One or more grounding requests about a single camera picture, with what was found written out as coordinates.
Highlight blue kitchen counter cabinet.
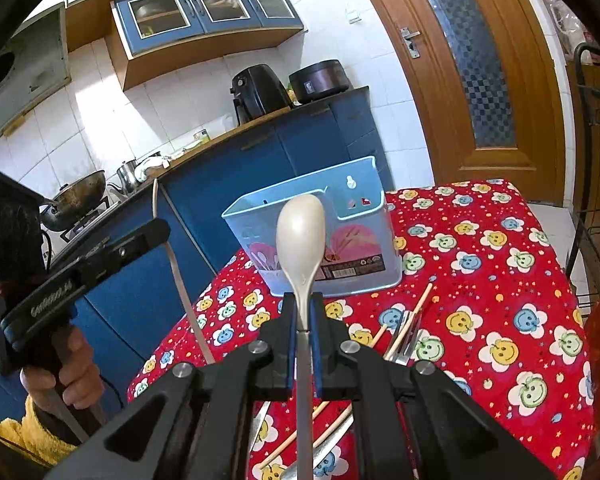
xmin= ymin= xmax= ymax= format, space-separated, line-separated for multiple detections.
xmin=0 ymin=86 xmax=396 ymax=412

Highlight person's left hand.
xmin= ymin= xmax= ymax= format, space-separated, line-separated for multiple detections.
xmin=20 ymin=325 xmax=105 ymax=428

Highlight dark rice cooker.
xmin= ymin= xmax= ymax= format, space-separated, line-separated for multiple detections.
xmin=288 ymin=59 xmax=354 ymax=106

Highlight cream spoon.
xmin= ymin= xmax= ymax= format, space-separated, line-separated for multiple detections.
xmin=276 ymin=194 xmax=327 ymax=480

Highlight person's left forearm yellow sleeve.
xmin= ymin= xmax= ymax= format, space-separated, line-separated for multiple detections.
xmin=0 ymin=394 xmax=79 ymax=470

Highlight black metal rack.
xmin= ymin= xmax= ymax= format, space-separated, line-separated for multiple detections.
xmin=564 ymin=42 xmax=600 ymax=322

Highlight red smiley flower tablecloth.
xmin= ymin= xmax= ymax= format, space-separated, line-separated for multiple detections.
xmin=126 ymin=178 xmax=597 ymax=480

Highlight silver door handle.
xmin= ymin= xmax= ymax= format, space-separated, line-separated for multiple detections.
xmin=400 ymin=27 xmax=422 ymax=59

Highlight gas stove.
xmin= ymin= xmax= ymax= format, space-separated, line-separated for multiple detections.
xmin=59 ymin=194 xmax=127 ymax=244

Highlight grey range hood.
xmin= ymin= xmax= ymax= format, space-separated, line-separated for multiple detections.
xmin=0 ymin=5 xmax=72 ymax=157

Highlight black air fryer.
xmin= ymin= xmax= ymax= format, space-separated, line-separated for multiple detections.
xmin=230 ymin=65 xmax=294 ymax=126

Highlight glass door wall cabinet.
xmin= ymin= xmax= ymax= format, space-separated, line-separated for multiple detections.
xmin=105 ymin=0 xmax=306 ymax=92

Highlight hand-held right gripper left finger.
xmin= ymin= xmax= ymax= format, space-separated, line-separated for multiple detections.
xmin=42 ymin=292 xmax=300 ymax=480

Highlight steel kettle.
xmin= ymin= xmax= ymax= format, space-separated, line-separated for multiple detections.
xmin=115 ymin=159 xmax=140 ymax=194

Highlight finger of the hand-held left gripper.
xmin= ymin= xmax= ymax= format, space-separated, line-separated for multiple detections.
xmin=74 ymin=218 xmax=172 ymax=287

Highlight wooden door with glass pane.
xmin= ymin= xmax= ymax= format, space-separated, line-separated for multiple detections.
xmin=349 ymin=0 xmax=569 ymax=207

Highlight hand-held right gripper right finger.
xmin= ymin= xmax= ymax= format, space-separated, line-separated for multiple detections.
xmin=310 ymin=291 xmax=557 ymax=480

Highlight clear plastic bag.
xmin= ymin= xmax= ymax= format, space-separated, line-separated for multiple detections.
xmin=542 ymin=0 xmax=589 ymax=59

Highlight light blue utensil box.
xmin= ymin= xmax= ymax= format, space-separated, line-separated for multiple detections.
xmin=222 ymin=156 xmax=402 ymax=297

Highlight steel wok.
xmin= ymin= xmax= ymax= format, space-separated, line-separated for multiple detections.
xmin=39 ymin=169 xmax=107 ymax=232

